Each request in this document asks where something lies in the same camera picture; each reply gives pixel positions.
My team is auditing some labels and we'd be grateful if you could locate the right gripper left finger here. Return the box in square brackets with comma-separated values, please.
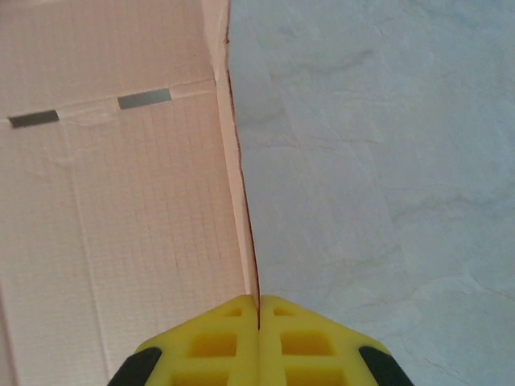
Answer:
[107, 294, 259, 386]

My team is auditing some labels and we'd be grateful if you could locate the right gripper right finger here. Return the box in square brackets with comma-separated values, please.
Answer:
[259, 294, 405, 386]

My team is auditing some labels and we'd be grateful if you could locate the pink paper box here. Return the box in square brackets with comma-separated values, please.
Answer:
[0, 0, 262, 386]

